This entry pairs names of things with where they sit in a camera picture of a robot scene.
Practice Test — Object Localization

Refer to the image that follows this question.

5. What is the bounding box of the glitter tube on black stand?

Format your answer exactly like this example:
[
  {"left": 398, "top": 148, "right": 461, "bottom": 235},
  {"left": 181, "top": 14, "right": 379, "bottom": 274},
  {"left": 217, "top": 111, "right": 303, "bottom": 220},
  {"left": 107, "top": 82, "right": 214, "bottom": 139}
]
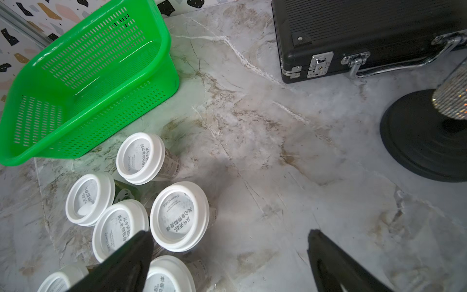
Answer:
[{"left": 379, "top": 61, "right": 467, "bottom": 183}]

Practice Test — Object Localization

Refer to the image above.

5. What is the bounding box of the yogurt cup white lid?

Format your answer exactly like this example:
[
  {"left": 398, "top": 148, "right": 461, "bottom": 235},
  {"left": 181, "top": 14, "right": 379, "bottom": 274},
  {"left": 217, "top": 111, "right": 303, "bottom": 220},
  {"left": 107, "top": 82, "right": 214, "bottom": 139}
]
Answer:
[
  {"left": 38, "top": 263, "right": 89, "bottom": 292},
  {"left": 92, "top": 199, "right": 150, "bottom": 263},
  {"left": 65, "top": 172, "right": 141, "bottom": 228},
  {"left": 143, "top": 255, "right": 208, "bottom": 292},
  {"left": 149, "top": 181, "right": 217, "bottom": 253},
  {"left": 116, "top": 132, "right": 181, "bottom": 186}
]

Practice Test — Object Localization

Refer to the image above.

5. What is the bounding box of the black hard case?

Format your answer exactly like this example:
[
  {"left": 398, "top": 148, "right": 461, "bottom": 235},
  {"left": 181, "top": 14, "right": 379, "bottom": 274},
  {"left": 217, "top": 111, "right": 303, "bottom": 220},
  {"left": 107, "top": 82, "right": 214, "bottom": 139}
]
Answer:
[{"left": 271, "top": 1, "right": 467, "bottom": 83}]

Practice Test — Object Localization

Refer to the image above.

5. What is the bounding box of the green plastic basket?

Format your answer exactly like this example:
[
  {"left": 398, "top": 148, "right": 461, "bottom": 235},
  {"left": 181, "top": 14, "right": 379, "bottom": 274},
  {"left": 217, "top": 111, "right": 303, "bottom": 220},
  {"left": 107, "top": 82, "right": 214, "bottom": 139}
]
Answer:
[{"left": 1, "top": 1, "right": 180, "bottom": 166}]

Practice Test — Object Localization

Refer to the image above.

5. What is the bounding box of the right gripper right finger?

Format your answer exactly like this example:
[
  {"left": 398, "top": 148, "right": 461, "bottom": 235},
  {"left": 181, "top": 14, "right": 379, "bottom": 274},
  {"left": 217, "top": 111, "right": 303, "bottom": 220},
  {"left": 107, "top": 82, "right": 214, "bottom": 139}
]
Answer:
[{"left": 307, "top": 229, "right": 391, "bottom": 292}]

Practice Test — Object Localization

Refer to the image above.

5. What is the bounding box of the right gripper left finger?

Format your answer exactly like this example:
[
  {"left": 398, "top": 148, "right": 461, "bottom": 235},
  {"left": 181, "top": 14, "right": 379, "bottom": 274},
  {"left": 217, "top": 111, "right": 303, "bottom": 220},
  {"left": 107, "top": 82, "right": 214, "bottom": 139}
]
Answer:
[{"left": 69, "top": 231, "right": 154, "bottom": 292}]

